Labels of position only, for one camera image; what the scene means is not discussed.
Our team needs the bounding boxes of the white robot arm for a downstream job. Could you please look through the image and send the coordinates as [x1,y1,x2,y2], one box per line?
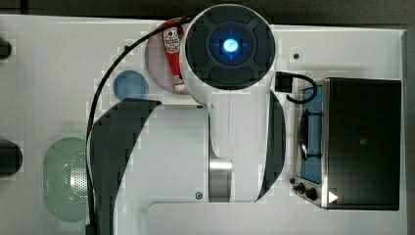
[86,4,285,235]

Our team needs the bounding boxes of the green colander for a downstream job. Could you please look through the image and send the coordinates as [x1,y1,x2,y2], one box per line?
[43,137,88,222]

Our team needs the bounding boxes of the black toaster oven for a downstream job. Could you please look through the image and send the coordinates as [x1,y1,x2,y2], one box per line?
[291,77,401,211]

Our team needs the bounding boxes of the blue bowl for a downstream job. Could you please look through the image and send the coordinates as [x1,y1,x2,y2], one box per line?
[113,70,149,100]

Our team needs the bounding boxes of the black cylinder post lower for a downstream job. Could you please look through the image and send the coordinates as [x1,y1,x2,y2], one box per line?
[0,140,23,177]

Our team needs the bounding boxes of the red ketchup bottle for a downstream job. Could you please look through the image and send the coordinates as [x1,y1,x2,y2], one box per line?
[161,26,186,92]

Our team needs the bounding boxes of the black cylinder post upper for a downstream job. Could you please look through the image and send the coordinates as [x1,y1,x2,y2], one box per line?
[0,38,13,60]

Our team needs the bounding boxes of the black cylinder post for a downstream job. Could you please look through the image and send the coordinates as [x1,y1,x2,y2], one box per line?
[0,38,13,60]
[0,140,23,177]

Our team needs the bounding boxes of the grey round plate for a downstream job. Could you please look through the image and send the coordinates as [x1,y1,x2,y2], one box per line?
[145,32,189,95]

